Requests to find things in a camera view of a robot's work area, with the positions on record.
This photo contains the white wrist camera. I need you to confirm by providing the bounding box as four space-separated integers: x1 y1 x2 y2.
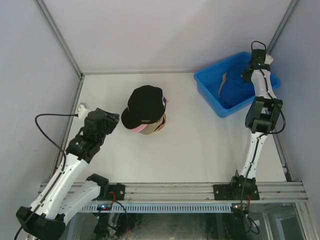
77 102 92 120
264 53 274 65

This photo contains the aluminium front rail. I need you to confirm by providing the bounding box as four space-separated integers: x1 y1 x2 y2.
38 181 309 202

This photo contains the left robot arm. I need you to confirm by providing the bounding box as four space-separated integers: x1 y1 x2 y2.
16 106 120 240

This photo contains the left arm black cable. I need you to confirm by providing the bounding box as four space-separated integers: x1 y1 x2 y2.
13 113 80 240

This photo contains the blue baseball cap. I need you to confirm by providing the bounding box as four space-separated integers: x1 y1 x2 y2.
218 64 255 109

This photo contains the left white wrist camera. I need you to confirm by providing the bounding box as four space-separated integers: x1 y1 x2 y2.
77 102 92 120

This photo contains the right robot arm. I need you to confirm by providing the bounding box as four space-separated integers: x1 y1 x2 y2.
229 49 283 200

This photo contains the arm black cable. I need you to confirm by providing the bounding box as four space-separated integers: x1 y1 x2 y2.
13 113 80 240
238 40 286 208

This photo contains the pink baseball cap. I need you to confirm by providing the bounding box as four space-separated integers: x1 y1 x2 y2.
130 124 148 133

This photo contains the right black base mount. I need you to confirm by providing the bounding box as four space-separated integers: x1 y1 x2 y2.
213 184 260 201

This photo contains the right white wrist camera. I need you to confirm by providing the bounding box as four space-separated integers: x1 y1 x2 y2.
264 53 274 65

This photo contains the tan baseball cap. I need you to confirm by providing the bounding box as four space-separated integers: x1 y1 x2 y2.
140 122 156 135

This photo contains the purple baseball cap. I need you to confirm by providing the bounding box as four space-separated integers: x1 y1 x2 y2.
162 95 169 110

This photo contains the wooden hat stand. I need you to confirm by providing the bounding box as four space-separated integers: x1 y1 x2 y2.
153 113 167 133

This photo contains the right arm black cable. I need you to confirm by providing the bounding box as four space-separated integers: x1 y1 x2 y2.
238 40 286 208

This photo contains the blue plastic bin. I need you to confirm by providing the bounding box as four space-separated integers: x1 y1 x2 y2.
193 51 282 119

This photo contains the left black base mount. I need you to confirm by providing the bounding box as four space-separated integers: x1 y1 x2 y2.
96 183 126 201

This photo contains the black baseball cap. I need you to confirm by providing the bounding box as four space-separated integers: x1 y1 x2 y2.
121 85 166 130

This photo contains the perforated cable tray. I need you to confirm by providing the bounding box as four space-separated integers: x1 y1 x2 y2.
79 202 232 214

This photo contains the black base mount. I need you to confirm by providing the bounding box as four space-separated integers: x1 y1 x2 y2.
96 183 126 201
213 184 260 201

